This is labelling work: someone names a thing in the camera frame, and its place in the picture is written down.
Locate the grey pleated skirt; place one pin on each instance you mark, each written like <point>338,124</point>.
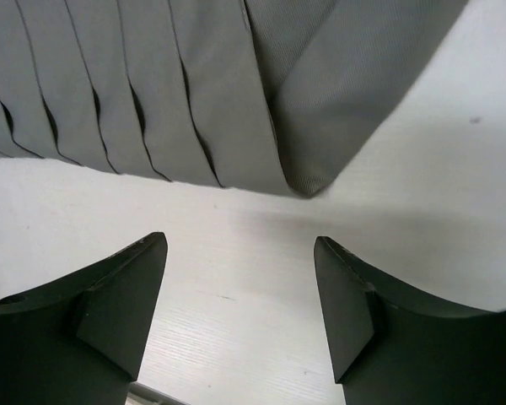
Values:
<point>266,96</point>

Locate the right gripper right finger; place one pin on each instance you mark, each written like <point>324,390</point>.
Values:
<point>392,343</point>

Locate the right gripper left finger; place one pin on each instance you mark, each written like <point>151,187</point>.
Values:
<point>81,338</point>

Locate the aluminium front table rail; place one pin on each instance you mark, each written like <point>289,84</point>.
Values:
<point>141,394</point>

